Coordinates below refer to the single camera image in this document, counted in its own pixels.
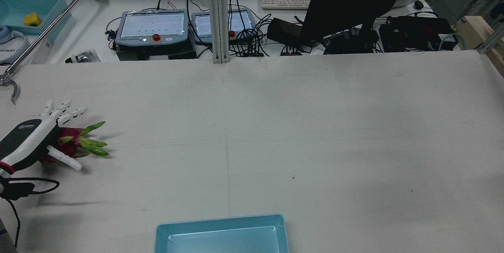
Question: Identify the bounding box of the silver reacher grabber green handle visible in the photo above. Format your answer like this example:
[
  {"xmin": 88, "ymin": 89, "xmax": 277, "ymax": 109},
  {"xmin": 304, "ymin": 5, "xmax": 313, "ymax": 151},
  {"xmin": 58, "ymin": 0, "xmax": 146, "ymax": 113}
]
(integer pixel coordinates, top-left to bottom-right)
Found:
[{"xmin": 0, "ymin": 0, "xmax": 106, "ymax": 105}]

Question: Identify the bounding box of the clear plastic bag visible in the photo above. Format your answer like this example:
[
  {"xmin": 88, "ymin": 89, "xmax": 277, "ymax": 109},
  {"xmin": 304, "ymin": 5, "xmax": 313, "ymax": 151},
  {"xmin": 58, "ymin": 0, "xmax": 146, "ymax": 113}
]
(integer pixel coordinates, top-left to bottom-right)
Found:
[{"xmin": 65, "ymin": 49, "xmax": 102, "ymax": 63}]

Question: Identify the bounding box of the black pendant base box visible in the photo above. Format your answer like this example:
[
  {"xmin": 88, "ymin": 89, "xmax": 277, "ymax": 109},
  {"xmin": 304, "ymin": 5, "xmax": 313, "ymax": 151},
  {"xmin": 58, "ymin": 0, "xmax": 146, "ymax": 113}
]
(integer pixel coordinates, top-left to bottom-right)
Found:
[{"xmin": 116, "ymin": 42, "xmax": 197, "ymax": 61}]

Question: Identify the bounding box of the light blue deep bin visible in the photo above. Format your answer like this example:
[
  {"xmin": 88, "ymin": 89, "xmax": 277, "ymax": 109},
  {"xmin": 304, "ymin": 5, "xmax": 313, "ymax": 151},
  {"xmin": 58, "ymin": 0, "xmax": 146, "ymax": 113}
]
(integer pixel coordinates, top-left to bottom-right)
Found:
[{"xmin": 0, "ymin": 0, "xmax": 72, "ymax": 43}]

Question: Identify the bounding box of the white labelled box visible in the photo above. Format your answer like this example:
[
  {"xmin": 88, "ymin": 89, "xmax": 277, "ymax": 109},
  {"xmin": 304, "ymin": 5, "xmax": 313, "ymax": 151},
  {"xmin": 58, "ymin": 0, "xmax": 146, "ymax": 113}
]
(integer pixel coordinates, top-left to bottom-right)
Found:
[{"xmin": 0, "ymin": 37, "xmax": 52, "ymax": 65}]

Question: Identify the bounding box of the white keyboard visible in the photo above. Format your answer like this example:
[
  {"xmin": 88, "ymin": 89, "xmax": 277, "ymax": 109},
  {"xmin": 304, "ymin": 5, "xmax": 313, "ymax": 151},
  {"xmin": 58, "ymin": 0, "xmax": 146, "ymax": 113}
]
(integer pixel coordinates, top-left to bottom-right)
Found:
[{"xmin": 259, "ymin": 0, "xmax": 312, "ymax": 11}]

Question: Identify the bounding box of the light blue shallow tray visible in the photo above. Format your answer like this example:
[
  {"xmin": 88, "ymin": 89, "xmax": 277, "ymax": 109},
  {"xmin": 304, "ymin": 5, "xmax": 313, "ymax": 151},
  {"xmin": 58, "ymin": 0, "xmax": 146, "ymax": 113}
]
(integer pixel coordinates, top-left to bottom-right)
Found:
[{"xmin": 154, "ymin": 214, "xmax": 290, "ymax": 253}]

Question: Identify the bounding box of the teal network cable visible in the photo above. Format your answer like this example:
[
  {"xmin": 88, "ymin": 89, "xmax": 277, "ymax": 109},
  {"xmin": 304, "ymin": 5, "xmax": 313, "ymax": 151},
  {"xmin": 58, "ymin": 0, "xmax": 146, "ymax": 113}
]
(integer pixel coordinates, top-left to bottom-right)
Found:
[{"xmin": 438, "ymin": 33, "xmax": 459, "ymax": 52}]

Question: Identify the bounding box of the aluminium profile post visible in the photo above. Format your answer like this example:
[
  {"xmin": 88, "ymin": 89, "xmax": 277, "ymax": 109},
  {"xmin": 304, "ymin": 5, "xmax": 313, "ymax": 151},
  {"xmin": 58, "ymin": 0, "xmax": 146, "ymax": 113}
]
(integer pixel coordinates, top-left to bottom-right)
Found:
[{"xmin": 206, "ymin": 0, "xmax": 230, "ymax": 64}]

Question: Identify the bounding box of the yellow toy fruit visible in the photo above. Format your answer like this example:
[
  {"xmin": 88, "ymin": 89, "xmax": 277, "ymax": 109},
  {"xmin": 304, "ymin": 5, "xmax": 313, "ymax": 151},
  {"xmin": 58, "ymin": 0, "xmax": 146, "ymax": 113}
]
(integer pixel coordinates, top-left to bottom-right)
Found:
[{"xmin": 23, "ymin": 12, "xmax": 42, "ymax": 27}]

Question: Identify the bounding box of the teach pendant with clear screen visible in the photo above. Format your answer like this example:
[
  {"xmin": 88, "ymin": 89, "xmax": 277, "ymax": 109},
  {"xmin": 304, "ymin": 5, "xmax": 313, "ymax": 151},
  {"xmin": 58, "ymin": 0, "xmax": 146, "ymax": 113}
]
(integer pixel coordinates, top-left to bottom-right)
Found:
[
  {"xmin": 192, "ymin": 8, "xmax": 256, "ymax": 45},
  {"xmin": 115, "ymin": 9, "xmax": 189, "ymax": 47}
]

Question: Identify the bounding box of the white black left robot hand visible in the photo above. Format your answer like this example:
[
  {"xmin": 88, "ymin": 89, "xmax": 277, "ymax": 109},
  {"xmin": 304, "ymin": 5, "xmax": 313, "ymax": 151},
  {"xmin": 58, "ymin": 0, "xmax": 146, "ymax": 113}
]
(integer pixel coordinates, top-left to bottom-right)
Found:
[{"xmin": 0, "ymin": 100, "xmax": 88, "ymax": 175}]

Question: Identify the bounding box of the black wrist cable with connector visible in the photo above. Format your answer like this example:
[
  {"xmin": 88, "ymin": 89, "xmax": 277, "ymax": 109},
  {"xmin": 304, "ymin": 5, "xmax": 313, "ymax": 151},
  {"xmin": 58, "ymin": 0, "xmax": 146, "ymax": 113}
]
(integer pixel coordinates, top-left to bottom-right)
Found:
[{"xmin": 0, "ymin": 177, "xmax": 59, "ymax": 247}]

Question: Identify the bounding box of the black rectangular hub box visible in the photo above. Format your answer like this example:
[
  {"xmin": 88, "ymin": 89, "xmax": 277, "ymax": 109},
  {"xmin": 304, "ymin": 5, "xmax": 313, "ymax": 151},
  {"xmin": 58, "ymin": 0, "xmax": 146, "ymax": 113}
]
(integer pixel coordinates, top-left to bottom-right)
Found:
[{"xmin": 267, "ymin": 18, "xmax": 315, "ymax": 47}]

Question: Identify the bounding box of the black Huawei monitor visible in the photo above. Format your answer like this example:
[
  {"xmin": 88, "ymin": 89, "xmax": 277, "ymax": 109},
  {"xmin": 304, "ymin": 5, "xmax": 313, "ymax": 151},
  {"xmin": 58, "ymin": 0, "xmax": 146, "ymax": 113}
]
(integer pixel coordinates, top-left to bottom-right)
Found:
[{"xmin": 300, "ymin": 0, "xmax": 422, "ymax": 55}]

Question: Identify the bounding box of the aluminium profile frame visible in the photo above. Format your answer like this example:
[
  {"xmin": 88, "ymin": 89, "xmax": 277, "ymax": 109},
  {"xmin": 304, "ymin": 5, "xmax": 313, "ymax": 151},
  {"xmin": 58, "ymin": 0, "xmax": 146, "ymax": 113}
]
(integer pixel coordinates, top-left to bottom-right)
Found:
[{"xmin": 476, "ymin": 0, "xmax": 504, "ymax": 55}]

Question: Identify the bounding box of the wooden block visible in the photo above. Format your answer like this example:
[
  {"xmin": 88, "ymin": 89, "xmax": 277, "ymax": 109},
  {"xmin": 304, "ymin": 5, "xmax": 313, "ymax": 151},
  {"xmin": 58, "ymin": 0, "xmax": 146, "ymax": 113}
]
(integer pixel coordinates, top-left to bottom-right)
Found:
[{"xmin": 457, "ymin": 16, "xmax": 495, "ymax": 51}]

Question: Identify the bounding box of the black mini PC red logo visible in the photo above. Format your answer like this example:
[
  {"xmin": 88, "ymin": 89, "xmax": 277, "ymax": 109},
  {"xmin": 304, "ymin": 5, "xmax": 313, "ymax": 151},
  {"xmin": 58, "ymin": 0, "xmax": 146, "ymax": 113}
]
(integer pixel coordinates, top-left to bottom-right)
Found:
[{"xmin": 380, "ymin": 16, "xmax": 459, "ymax": 52}]

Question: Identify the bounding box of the pink green dragon fruit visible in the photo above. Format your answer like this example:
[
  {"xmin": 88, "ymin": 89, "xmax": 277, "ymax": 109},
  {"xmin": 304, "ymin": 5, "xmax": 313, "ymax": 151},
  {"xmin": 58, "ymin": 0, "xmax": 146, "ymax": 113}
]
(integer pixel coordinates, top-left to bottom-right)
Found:
[{"xmin": 41, "ymin": 121, "xmax": 110, "ymax": 163}]

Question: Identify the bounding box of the black cable bundle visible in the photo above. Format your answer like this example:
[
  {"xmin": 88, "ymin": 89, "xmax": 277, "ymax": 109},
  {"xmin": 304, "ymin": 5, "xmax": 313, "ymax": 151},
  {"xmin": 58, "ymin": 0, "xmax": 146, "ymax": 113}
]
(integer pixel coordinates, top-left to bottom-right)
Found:
[{"xmin": 226, "ymin": 0, "xmax": 272, "ymax": 57}]

